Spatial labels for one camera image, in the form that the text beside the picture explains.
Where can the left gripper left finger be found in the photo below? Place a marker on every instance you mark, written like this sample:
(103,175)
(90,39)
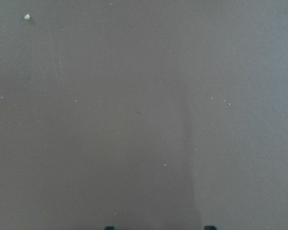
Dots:
(110,228)

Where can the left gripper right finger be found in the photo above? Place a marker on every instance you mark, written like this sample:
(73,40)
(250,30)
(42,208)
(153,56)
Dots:
(209,227)

